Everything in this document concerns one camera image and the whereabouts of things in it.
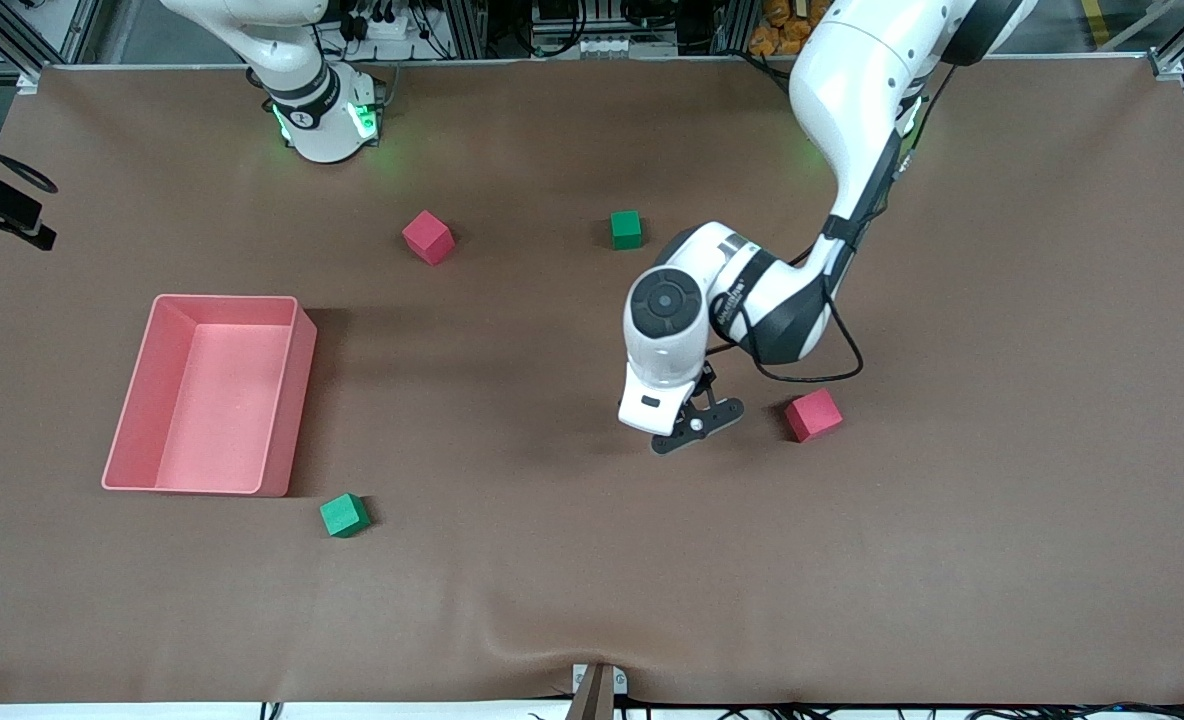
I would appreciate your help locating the green foam cube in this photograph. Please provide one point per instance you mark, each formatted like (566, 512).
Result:
(626, 230)
(344, 516)

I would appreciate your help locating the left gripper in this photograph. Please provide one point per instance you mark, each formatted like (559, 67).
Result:
(703, 382)

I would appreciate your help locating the orange snack bag pile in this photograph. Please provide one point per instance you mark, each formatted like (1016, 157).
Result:
(777, 30)

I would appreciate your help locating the pink foam cube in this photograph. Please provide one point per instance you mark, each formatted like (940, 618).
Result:
(813, 416)
(427, 238)

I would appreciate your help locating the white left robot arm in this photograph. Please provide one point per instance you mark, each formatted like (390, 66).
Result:
(852, 90)

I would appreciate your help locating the pink plastic tray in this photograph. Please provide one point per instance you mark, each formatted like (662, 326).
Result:
(212, 420)

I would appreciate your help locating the white power strip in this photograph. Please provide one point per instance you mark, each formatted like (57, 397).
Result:
(382, 25)

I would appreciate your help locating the brown table cloth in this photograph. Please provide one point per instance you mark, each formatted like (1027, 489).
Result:
(592, 560)

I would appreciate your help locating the grey camera stand bracket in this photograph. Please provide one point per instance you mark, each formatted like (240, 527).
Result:
(597, 690)

